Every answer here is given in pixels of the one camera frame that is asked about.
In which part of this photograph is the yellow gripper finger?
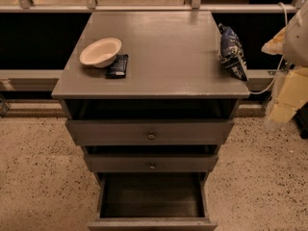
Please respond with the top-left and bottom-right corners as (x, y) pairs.
(261, 28), (286, 55)

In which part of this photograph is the blue chip bag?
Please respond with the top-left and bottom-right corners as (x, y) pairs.
(218, 24), (248, 82)

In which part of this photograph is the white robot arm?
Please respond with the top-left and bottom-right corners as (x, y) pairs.
(262, 1), (308, 124)

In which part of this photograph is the grey wooden drawer cabinet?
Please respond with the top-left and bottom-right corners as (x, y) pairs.
(51, 10), (251, 231)

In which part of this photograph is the grey top drawer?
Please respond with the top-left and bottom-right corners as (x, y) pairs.
(65, 119), (234, 146)

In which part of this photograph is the grey middle drawer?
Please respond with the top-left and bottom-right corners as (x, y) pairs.
(84, 154), (218, 172)

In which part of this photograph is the grey open bottom drawer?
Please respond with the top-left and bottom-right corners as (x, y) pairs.
(88, 173), (217, 231)

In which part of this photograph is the round brass top knob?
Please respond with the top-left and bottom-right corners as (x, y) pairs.
(147, 131), (155, 140)

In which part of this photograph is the round brass knob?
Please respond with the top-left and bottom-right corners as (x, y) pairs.
(149, 163), (156, 170)
(147, 131), (155, 140)

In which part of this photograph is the black snack bar packet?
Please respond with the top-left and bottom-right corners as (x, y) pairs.
(105, 54), (129, 79)

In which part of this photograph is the round brass middle knob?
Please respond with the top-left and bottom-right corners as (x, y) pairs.
(149, 163), (156, 170)

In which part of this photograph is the white paper bowl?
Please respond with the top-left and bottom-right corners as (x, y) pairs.
(79, 38), (121, 68)

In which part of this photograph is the white cable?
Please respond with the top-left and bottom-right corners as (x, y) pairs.
(248, 1), (289, 96)

